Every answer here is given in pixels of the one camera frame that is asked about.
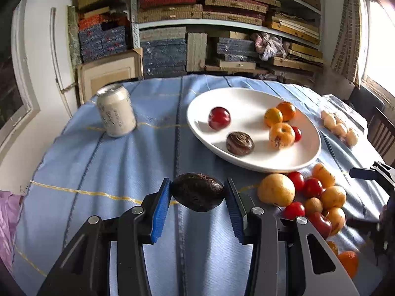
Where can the white plate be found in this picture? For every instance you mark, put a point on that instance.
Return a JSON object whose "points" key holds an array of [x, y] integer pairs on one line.
{"points": [[247, 104]]}

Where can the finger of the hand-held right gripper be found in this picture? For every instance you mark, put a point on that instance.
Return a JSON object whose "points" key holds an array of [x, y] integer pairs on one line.
{"points": [[362, 173]]}

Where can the pink printed cloth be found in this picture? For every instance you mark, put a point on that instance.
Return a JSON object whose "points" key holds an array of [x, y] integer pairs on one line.
{"points": [[7, 222]]}

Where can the pile of pale loquats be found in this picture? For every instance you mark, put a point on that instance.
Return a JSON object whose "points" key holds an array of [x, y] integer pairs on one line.
{"points": [[341, 129]]}

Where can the dark wooden chair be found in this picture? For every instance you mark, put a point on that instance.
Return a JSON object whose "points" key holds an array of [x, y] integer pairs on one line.
{"points": [[381, 129]]}

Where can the upright tan woven box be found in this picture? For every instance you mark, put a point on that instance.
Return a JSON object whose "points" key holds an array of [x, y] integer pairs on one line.
{"points": [[197, 52]]}

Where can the beige checked curtain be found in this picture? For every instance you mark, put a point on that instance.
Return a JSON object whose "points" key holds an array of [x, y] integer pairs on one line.
{"points": [[348, 37]]}

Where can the stack of yellow wooden boxes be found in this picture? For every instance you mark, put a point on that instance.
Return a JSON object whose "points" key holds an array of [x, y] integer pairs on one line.
{"points": [[293, 27]]}

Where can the tall pile of assorted boxes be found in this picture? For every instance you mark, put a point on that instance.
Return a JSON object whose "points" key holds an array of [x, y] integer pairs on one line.
{"points": [[101, 40]]}

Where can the open cardboard box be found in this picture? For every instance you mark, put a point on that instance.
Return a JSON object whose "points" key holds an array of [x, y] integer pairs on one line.
{"points": [[138, 63]]}

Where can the blue checked tablecloth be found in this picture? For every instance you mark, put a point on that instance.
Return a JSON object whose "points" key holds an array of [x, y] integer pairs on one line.
{"points": [[108, 166]]}

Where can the green marbled panel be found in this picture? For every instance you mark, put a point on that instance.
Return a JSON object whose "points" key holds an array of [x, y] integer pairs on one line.
{"points": [[73, 37]]}

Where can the dark brown passion fruit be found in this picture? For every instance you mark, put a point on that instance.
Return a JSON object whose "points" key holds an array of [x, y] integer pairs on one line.
{"points": [[240, 142]]}

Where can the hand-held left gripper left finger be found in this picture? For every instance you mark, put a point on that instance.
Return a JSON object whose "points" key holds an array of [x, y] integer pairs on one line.
{"points": [[160, 209]]}

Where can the white wooden strip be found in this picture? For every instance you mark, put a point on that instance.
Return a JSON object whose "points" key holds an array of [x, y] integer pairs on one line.
{"points": [[54, 43]]}

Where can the aluminium sliding window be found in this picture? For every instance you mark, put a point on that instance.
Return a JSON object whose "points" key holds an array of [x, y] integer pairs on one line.
{"points": [[12, 98]]}

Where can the large spotted tan apple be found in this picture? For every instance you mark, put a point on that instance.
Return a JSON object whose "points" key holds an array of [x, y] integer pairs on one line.
{"points": [[281, 135]]}

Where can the orange mandarin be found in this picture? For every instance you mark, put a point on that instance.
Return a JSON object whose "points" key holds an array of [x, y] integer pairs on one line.
{"points": [[348, 262], [287, 110]]}

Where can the bright curtained window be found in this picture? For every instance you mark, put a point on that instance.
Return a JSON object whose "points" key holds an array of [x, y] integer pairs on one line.
{"points": [[379, 37]]}

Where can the white drink can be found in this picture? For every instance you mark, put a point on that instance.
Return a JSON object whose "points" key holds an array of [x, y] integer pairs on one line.
{"points": [[117, 111]]}

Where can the stack of blue patterned boxes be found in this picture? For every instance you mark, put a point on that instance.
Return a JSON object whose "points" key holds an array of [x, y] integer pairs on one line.
{"points": [[163, 55]]}

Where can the spotted tan loquat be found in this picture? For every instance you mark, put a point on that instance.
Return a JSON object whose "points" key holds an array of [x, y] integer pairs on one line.
{"points": [[323, 175]]}

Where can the crumpled pink cloth bundle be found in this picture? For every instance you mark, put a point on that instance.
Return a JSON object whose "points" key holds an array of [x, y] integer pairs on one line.
{"points": [[270, 46]]}

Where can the pale wooden picture frame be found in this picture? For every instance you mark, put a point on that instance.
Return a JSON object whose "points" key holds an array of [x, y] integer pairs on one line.
{"points": [[86, 80]]}

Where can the small tan loquat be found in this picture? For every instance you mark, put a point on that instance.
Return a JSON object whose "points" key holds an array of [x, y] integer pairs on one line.
{"points": [[313, 206]]}

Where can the stack of tan woven boxes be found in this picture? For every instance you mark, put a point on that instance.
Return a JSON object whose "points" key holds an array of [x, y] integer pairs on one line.
{"points": [[166, 14]]}

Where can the white metal shelf rack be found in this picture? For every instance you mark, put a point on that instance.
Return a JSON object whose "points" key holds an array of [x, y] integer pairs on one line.
{"points": [[133, 12]]}

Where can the clear plastic clamshell box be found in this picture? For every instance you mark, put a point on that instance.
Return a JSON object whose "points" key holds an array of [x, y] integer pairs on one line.
{"points": [[345, 106]]}

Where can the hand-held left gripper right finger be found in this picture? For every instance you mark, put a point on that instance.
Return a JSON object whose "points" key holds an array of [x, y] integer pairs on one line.
{"points": [[236, 212]]}

